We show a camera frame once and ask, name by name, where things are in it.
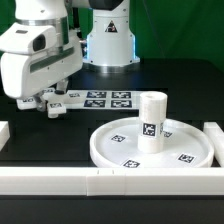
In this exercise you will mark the white round table top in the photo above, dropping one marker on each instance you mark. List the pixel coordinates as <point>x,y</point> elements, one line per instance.
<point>115,145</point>

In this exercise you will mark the white left fence block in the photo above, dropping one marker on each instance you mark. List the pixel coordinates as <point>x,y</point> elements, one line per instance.
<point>4,133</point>

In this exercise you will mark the white right fence block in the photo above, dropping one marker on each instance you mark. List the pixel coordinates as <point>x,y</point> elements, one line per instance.
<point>216,135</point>

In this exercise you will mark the white cross-shaped table base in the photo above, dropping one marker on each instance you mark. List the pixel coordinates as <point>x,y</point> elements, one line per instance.
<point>55,104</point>

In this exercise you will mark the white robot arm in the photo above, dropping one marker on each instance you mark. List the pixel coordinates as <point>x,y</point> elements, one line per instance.
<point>40,50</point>

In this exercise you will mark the white front fence bar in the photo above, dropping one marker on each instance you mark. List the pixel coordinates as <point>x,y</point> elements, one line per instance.
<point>111,181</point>

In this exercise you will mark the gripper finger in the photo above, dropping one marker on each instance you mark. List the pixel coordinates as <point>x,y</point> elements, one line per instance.
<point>61,86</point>
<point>40,103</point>

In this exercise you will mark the white fence block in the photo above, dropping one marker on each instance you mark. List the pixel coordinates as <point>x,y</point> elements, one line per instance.
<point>4,133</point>
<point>216,135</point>

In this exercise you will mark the white marker sheet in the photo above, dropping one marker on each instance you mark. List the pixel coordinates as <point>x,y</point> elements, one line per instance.
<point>102,99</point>

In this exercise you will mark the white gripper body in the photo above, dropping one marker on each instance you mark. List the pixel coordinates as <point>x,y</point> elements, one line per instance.
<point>24,76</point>

